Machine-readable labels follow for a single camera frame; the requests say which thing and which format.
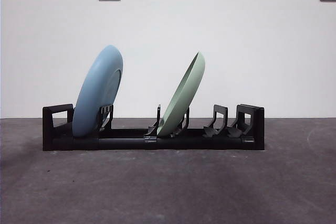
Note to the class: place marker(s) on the green plate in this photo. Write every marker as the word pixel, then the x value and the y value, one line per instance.
pixel 183 98

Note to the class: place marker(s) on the blue plate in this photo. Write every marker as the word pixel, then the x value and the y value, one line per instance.
pixel 94 95

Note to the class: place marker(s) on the black plate rack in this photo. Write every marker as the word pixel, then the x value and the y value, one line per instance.
pixel 204 142

